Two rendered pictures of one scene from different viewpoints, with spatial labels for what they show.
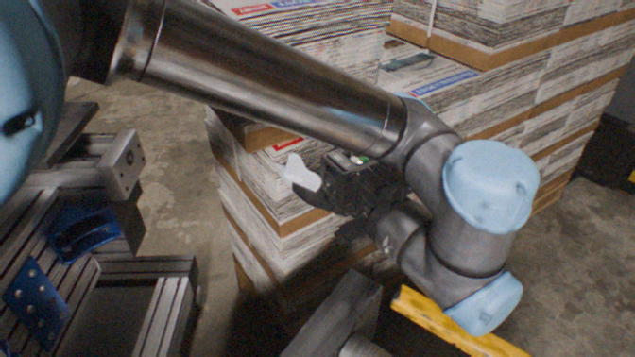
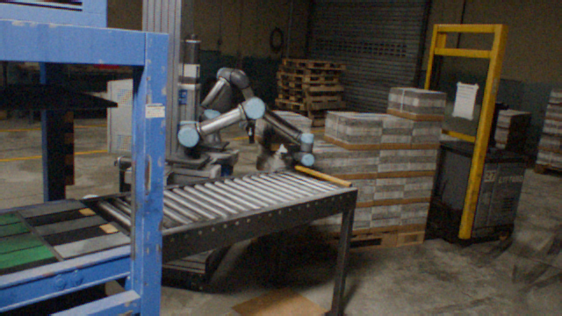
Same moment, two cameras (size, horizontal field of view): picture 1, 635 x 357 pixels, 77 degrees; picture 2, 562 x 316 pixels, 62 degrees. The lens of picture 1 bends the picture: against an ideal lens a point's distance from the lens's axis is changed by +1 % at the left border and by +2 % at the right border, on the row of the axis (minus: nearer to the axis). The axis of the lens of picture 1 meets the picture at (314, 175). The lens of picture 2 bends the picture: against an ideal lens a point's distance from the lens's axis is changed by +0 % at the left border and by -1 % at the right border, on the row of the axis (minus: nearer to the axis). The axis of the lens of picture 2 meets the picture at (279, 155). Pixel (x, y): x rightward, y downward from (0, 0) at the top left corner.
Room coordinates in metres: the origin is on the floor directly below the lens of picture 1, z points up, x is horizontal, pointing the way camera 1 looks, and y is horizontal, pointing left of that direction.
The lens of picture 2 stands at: (-2.57, -0.42, 1.54)
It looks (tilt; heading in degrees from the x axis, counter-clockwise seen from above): 13 degrees down; 9
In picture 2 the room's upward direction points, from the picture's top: 5 degrees clockwise
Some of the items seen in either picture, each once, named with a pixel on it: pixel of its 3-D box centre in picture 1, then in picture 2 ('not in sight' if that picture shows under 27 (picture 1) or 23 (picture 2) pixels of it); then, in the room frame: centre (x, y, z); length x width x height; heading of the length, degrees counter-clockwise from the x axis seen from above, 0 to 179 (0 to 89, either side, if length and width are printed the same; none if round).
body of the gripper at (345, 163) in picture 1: (364, 191); (294, 151); (0.40, -0.07, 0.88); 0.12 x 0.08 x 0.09; 33
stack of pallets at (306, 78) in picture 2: not in sight; (309, 90); (7.82, 0.63, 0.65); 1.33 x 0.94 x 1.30; 148
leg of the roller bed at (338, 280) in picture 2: not in sight; (342, 263); (0.00, -0.45, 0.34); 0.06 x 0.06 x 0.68; 54
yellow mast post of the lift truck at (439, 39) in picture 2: not in sight; (426, 121); (1.96, -1.08, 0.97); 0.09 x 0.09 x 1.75; 34
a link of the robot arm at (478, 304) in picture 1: (457, 275); (306, 158); (0.27, -0.15, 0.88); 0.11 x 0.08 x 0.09; 33
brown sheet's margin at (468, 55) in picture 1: (464, 29); (350, 141); (1.12, -0.42, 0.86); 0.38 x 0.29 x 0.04; 34
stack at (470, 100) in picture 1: (404, 171); (329, 196); (1.04, -0.30, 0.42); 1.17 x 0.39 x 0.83; 124
